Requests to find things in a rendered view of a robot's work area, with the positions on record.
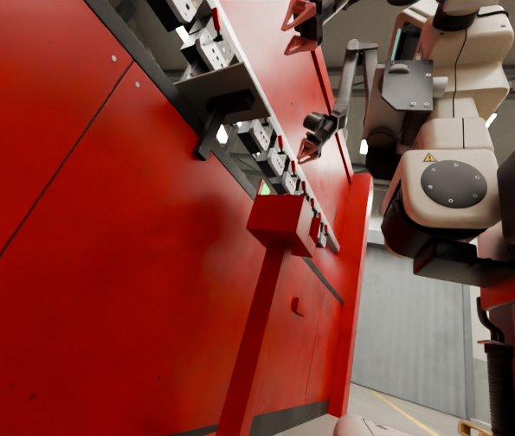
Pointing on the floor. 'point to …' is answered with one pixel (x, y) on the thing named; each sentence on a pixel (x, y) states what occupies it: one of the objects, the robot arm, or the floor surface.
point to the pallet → (470, 429)
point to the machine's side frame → (347, 283)
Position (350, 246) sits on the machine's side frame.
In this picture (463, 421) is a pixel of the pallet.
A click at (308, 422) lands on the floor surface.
